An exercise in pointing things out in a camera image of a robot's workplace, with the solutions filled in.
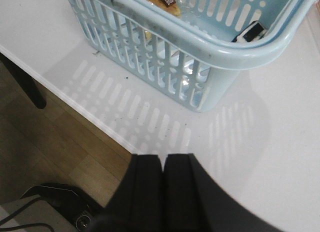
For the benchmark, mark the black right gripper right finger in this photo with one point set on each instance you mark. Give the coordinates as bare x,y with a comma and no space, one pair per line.
194,202

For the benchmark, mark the light blue plastic basket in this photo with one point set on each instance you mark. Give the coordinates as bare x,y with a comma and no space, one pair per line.
190,58

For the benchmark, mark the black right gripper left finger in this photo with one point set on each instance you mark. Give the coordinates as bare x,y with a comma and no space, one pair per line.
136,206

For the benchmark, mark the black table leg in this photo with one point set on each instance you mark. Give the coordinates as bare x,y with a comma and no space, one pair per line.
25,81

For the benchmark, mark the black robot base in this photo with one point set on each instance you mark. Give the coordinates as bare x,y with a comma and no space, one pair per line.
74,204

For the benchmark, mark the black white tissue pack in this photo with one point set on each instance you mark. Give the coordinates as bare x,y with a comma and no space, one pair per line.
253,32

